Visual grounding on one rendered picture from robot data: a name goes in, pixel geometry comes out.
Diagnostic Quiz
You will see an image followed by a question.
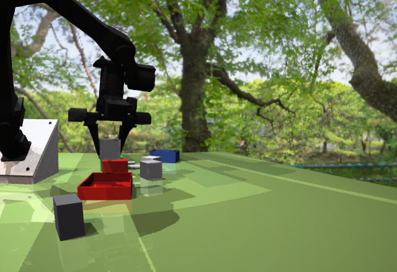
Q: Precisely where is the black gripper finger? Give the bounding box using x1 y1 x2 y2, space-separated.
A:
118 125 137 154
83 124 100 155

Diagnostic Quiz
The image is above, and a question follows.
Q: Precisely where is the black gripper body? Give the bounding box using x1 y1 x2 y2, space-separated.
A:
68 84 151 125

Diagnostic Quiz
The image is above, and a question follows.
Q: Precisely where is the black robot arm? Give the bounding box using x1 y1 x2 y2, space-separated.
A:
0 0 156 162

